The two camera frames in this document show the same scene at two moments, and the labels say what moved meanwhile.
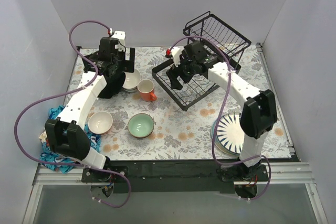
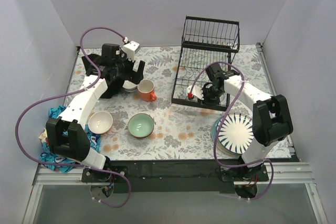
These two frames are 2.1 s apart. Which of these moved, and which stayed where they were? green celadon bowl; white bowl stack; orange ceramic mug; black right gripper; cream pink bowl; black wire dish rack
Moved: black wire dish rack; black right gripper
Stayed: green celadon bowl; orange ceramic mug; cream pink bowl; white bowl stack
